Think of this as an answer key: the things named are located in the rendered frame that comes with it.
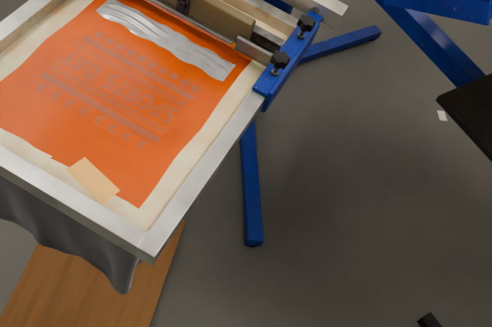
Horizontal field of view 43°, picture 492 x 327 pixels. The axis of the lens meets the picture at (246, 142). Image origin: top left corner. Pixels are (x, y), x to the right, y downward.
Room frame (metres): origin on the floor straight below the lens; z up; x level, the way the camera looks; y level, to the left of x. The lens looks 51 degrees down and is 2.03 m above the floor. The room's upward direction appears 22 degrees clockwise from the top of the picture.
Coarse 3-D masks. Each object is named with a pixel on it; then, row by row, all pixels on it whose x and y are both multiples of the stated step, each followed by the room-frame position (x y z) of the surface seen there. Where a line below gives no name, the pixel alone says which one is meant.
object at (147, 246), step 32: (32, 0) 1.00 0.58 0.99; (64, 0) 1.07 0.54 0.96; (224, 0) 1.29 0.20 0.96; (256, 0) 1.30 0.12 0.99; (0, 32) 0.87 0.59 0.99; (288, 32) 1.26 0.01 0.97; (256, 96) 0.98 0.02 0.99; (224, 128) 0.86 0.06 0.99; (0, 160) 0.58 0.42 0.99; (224, 160) 0.80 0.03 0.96; (32, 192) 0.56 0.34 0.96; (64, 192) 0.57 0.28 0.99; (192, 192) 0.67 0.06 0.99; (96, 224) 0.54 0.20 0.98; (128, 224) 0.56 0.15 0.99; (160, 224) 0.58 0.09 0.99
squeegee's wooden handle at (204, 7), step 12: (168, 0) 1.16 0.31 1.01; (192, 0) 1.15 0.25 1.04; (204, 0) 1.15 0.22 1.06; (216, 0) 1.16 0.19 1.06; (192, 12) 1.15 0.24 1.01; (204, 12) 1.14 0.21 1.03; (216, 12) 1.14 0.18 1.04; (228, 12) 1.14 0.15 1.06; (240, 12) 1.15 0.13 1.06; (216, 24) 1.14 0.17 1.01; (228, 24) 1.13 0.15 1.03; (240, 24) 1.13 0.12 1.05; (252, 24) 1.13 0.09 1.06; (228, 36) 1.13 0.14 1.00
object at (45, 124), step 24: (96, 0) 1.11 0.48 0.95; (120, 0) 1.15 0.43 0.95; (144, 0) 1.18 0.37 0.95; (72, 24) 1.01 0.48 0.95; (96, 24) 1.04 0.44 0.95; (120, 24) 1.07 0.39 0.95; (168, 24) 1.13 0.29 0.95; (48, 48) 0.91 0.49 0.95; (144, 48) 1.02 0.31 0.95; (24, 72) 0.82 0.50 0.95; (0, 96) 0.74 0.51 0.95; (24, 96) 0.76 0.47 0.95; (0, 120) 0.68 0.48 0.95; (24, 120) 0.71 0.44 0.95; (48, 120) 0.73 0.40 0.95; (72, 120) 0.75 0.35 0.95; (48, 144) 0.68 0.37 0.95
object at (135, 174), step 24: (192, 24) 1.16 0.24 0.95; (216, 48) 1.12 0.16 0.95; (192, 72) 1.01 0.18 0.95; (240, 72) 1.07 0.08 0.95; (216, 96) 0.97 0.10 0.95; (192, 120) 0.88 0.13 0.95; (72, 144) 0.70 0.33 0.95; (96, 144) 0.72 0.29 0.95; (120, 144) 0.74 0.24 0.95; (168, 144) 0.79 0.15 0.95; (120, 168) 0.69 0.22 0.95; (144, 168) 0.71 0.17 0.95; (120, 192) 0.63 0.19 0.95; (144, 192) 0.65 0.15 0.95
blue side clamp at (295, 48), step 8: (296, 32) 1.23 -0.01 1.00; (312, 32) 1.24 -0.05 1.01; (288, 40) 1.19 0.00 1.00; (296, 40) 1.20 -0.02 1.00; (304, 40) 1.21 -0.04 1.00; (312, 40) 1.27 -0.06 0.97; (280, 48) 1.15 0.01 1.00; (288, 48) 1.16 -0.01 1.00; (296, 48) 1.18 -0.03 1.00; (304, 48) 1.18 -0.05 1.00; (296, 56) 1.14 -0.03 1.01; (272, 64) 1.09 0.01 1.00; (288, 64) 1.10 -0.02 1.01; (296, 64) 1.17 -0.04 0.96; (264, 72) 1.05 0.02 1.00; (280, 72) 1.07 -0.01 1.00; (288, 72) 1.10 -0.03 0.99; (256, 80) 1.02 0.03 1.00; (264, 80) 1.03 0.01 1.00; (272, 80) 1.04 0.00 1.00; (280, 80) 1.04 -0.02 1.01; (256, 88) 1.00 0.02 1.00; (264, 88) 1.01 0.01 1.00; (272, 88) 1.01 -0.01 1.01; (280, 88) 1.08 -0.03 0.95; (264, 96) 0.99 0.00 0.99; (272, 96) 1.01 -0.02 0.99; (264, 104) 0.99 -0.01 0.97; (264, 112) 0.99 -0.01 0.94
